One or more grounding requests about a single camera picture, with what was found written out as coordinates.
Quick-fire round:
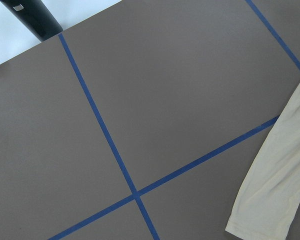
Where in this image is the black water bottle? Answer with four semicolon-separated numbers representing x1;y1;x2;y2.
0;0;63;42

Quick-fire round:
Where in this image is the beige long-sleeve graphic shirt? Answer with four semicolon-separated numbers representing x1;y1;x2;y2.
225;83;300;240

